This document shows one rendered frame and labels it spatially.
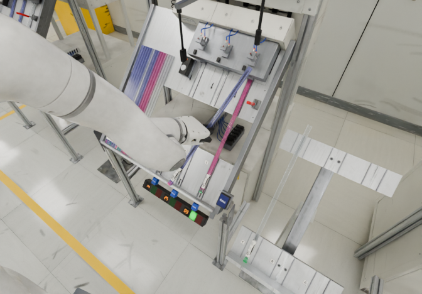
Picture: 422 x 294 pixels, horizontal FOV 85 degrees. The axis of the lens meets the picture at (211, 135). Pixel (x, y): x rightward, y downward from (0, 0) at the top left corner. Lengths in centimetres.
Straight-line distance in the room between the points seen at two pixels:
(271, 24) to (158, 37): 54
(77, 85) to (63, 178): 187
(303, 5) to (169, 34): 58
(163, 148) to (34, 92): 24
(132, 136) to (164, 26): 80
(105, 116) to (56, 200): 173
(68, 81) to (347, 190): 198
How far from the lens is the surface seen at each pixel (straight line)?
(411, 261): 140
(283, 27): 90
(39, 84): 35
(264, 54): 89
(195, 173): 98
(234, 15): 96
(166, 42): 116
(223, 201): 90
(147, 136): 48
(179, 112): 148
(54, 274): 188
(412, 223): 147
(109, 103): 42
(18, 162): 256
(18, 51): 34
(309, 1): 88
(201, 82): 100
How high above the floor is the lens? 160
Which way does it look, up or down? 47 degrees down
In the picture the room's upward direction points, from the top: straight up
